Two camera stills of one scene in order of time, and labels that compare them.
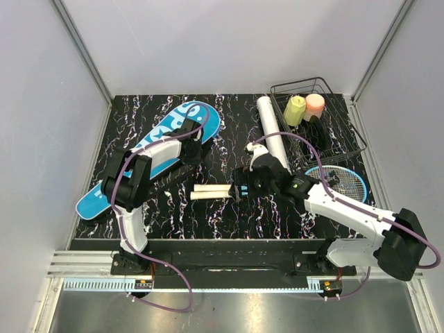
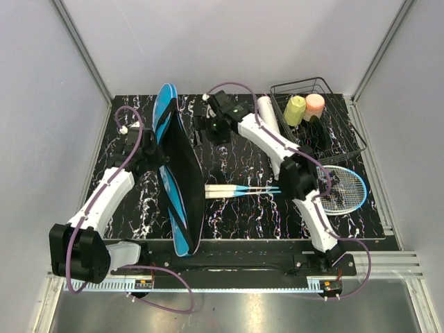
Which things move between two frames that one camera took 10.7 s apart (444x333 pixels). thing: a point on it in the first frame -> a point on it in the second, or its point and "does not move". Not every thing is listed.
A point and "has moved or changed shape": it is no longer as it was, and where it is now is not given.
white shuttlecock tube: x=270 y=123 does not move
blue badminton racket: x=212 y=188 does not move
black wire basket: x=316 y=126 does not move
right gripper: x=243 y=175 -> x=201 y=123
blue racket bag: x=202 y=116 has moved or changed shape
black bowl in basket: x=316 y=134 does not move
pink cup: x=315 y=105 does not move
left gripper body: x=194 y=157 -> x=156 y=159
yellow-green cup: x=294 y=111 does not move
